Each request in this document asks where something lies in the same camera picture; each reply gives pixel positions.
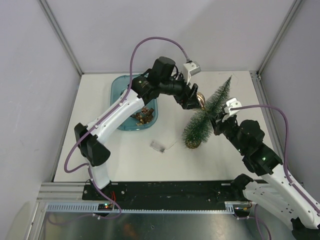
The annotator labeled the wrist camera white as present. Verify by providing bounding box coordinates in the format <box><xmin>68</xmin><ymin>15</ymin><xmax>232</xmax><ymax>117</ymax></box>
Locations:
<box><xmin>181</xmin><ymin>61</ymin><xmax>201</xmax><ymax>85</ymax></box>
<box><xmin>222</xmin><ymin>97</ymin><xmax>242</xmax><ymax>120</ymax></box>

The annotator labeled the clear light string battery box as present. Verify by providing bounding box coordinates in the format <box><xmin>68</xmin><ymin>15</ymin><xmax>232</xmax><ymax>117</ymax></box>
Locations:
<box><xmin>150</xmin><ymin>140</ymin><xmax>166</xmax><ymax>154</ymax></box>

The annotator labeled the right aluminium frame post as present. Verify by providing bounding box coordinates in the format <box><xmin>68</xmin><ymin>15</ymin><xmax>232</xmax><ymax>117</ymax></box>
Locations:
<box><xmin>256</xmin><ymin>0</ymin><xmax>305</xmax><ymax>80</ymax></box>

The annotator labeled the white gold striped bauble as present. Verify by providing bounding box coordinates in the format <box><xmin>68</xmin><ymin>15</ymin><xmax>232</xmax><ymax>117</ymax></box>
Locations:
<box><xmin>196</xmin><ymin>92</ymin><xmax>206</xmax><ymax>109</ymax></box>

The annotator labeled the brown ribbon pile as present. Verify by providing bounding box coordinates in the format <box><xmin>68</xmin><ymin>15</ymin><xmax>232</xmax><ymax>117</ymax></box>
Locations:
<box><xmin>132</xmin><ymin>108</ymin><xmax>155</xmax><ymax>126</ymax></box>

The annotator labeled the blue plastic tray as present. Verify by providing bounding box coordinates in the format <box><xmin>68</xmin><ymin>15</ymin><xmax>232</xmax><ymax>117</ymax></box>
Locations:
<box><xmin>110</xmin><ymin>75</ymin><xmax>159</xmax><ymax>131</ymax></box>

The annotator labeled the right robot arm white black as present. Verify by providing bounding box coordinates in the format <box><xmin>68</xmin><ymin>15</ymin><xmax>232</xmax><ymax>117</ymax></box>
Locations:
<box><xmin>209</xmin><ymin>112</ymin><xmax>320</xmax><ymax>240</ymax></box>

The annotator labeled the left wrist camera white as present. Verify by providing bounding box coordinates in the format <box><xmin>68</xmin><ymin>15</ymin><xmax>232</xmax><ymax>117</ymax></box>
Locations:
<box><xmin>181</xmin><ymin>61</ymin><xmax>201</xmax><ymax>85</ymax></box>

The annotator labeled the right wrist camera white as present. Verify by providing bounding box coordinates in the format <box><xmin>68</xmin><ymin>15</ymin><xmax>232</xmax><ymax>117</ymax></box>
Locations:
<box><xmin>222</xmin><ymin>97</ymin><xmax>242</xmax><ymax>120</ymax></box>

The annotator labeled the small green christmas tree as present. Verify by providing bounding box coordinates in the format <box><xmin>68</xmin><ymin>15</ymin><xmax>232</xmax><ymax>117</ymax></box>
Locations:
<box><xmin>182</xmin><ymin>76</ymin><xmax>232</xmax><ymax>149</ymax></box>

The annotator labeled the left aluminium frame post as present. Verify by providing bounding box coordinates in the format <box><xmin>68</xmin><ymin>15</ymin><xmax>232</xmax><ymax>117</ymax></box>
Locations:
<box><xmin>37</xmin><ymin>0</ymin><xmax>84</xmax><ymax>77</ymax></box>

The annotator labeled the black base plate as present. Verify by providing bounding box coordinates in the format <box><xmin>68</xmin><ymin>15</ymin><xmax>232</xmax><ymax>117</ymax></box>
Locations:
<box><xmin>82</xmin><ymin>180</ymin><xmax>262</xmax><ymax>202</ymax></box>

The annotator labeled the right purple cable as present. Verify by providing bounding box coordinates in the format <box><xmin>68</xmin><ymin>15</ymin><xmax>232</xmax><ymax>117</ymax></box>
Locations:
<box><xmin>231</xmin><ymin>104</ymin><xmax>320</xmax><ymax>240</ymax></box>

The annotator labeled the aluminium frame post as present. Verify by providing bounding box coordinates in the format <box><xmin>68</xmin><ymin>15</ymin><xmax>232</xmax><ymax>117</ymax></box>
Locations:
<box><xmin>256</xmin><ymin>0</ymin><xmax>305</xmax><ymax>80</ymax></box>
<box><xmin>37</xmin><ymin>0</ymin><xmax>84</xmax><ymax>77</ymax></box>

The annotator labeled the grey cable duct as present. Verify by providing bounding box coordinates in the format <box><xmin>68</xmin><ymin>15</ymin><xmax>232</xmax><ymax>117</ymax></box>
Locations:
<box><xmin>44</xmin><ymin>201</ymin><xmax>237</xmax><ymax>215</ymax></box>

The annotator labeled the pine cone ornament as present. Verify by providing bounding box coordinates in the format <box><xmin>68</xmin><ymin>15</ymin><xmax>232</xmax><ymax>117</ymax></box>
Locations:
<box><xmin>141</xmin><ymin>106</ymin><xmax>149</xmax><ymax>115</ymax></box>

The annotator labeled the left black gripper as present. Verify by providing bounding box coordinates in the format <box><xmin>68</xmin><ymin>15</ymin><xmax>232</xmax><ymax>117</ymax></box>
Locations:
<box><xmin>159</xmin><ymin>71</ymin><xmax>201</xmax><ymax>110</ymax></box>

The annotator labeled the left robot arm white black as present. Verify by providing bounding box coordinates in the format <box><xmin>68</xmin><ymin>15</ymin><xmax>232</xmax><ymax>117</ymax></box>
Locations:
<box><xmin>74</xmin><ymin>56</ymin><xmax>204</xmax><ymax>200</ymax></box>

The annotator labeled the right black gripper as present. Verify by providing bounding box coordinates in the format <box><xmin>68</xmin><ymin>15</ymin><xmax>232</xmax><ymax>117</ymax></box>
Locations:
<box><xmin>206</xmin><ymin>111</ymin><xmax>247</xmax><ymax>154</ymax></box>

